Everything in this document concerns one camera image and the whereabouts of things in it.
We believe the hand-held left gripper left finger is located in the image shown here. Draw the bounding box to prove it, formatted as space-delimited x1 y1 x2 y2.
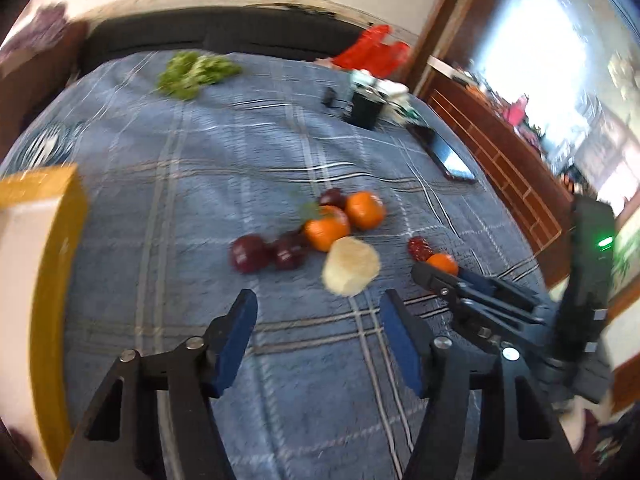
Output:
59 289 259 480

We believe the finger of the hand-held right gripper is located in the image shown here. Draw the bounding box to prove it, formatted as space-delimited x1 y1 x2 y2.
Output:
456 267 547 317
410 261 548 357

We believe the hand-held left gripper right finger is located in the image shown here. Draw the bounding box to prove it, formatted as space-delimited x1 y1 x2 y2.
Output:
379 288 584 480

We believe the small orange tangerine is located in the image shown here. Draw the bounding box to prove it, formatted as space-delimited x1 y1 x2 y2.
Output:
426 253 459 277

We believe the small red date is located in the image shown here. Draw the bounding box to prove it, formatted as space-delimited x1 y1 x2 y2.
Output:
407 236 434 262

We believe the dark red plum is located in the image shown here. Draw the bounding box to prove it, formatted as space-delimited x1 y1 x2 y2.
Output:
229 234 273 275
270 231 308 272
319 188 348 210

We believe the pale yellow round fruit piece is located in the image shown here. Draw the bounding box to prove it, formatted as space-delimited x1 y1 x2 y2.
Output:
321 236 382 297

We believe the brown wooden cabinet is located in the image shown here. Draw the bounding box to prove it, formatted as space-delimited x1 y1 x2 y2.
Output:
413 58 576 288

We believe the black smartphone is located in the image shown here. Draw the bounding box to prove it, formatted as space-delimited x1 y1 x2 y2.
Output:
406 123 477 183

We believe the orange tangerine with leaf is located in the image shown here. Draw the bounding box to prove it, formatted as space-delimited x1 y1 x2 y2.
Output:
298 202 352 253

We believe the blue plaid blanket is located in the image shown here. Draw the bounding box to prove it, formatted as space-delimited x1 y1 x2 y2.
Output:
0 50 571 480

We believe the yellow cardboard box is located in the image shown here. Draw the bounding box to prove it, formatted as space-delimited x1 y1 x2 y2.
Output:
0 164 90 480

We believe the black square container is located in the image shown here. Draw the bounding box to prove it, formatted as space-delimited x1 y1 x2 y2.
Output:
344 86 389 132

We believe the red plastic bag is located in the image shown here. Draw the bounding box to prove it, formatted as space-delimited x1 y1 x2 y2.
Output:
332 24 412 82

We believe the green leafy vegetable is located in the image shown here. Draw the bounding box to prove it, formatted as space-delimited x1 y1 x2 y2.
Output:
156 50 244 101

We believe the black sofa back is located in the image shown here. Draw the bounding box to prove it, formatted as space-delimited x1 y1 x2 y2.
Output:
80 6 371 78

